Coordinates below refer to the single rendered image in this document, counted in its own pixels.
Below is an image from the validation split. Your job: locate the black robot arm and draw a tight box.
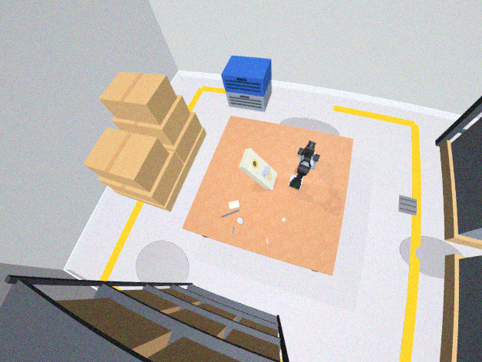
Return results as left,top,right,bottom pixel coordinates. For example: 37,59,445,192
289,140,316,190

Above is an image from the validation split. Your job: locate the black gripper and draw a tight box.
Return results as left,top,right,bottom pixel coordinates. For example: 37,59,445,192
298,148,320,162

